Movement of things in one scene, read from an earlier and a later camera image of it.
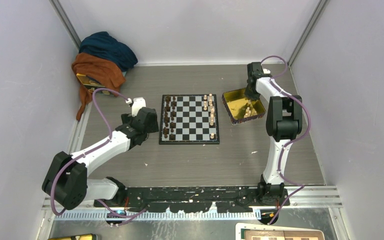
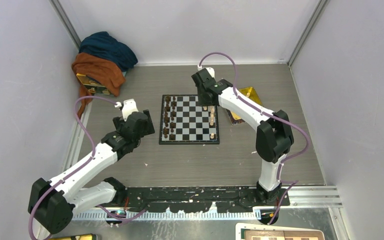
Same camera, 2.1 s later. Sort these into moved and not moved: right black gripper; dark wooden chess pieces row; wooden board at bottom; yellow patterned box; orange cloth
Moved: right black gripper
Not moved: wooden board at bottom; orange cloth; dark wooden chess pieces row; yellow patterned box
